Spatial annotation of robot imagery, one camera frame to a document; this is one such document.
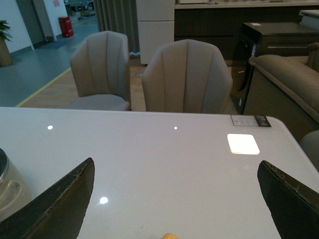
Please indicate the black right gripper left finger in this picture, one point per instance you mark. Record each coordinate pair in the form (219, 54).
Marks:
(57, 213)

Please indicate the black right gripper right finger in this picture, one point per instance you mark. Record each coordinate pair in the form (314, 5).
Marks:
(294, 207)

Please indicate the yellow corn cob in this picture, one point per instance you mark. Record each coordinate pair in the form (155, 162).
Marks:
(169, 236)

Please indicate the cream electric cooking pot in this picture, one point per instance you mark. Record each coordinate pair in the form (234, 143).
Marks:
(14, 190)

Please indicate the grey chair at table end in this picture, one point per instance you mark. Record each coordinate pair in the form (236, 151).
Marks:
(310, 145)

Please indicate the black label sticker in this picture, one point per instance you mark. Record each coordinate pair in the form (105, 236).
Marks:
(246, 120)

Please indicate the brown sofa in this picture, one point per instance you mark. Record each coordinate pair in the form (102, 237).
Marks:
(286, 88)

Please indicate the beige chair left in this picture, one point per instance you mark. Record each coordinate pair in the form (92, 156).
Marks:
(101, 72)

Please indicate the beige chair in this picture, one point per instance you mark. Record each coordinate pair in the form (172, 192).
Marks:
(101, 72)
(187, 76)

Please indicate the potted green plant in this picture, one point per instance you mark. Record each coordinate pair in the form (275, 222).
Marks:
(5, 57)

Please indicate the black washing machine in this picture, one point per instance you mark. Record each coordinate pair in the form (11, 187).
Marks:
(265, 38)

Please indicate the beige chair right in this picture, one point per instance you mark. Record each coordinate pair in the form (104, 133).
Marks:
(187, 76)

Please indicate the red bin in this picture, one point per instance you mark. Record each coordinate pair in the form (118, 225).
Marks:
(66, 26)

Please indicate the dark kitchen counter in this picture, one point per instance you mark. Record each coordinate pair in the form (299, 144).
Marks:
(219, 23)

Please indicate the white cabinet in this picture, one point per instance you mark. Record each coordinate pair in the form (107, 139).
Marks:
(155, 26)

